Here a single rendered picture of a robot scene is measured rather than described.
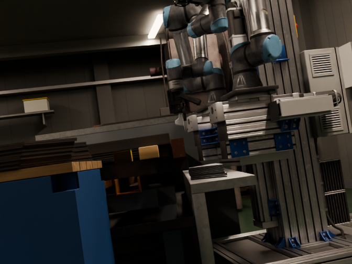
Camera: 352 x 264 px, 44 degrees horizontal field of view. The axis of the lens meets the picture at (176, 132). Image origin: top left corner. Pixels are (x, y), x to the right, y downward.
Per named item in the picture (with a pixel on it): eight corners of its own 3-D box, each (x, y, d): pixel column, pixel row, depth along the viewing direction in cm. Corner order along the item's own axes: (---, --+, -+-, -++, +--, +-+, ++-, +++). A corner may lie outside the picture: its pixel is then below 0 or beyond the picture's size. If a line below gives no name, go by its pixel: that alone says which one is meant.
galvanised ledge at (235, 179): (191, 194, 133) (190, 184, 134) (183, 175, 263) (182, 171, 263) (256, 184, 134) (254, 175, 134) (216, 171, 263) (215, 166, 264)
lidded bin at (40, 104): (51, 112, 885) (49, 100, 887) (49, 110, 847) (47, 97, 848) (26, 115, 876) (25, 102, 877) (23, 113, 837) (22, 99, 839)
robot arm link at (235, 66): (244, 74, 224) (240, 48, 225) (264, 67, 213) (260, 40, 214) (228, 74, 216) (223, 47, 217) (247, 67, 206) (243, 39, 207)
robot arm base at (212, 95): (226, 105, 272) (223, 90, 273) (234, 101, 257) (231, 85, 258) (203, 108, 269) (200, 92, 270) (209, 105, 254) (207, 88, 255)
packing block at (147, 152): (140, 160, 136) (138, 147, 137) (141, 160, 141) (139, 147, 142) (158, 157, 137) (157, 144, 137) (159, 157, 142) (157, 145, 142)
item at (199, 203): (208, 310, 131) (191, 194, 133) (191, 233, 261) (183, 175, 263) (221, 308, 132) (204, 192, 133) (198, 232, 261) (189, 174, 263)
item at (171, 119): (35, 141, 300) (35, 135, 300) (58, 144, 360) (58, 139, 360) (222, 114, 302) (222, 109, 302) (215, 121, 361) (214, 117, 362)
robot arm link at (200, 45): (208, 6, 251) (215, 79, 230) (190, 10, 253) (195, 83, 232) (204, -8, 241) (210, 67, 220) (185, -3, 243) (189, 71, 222)
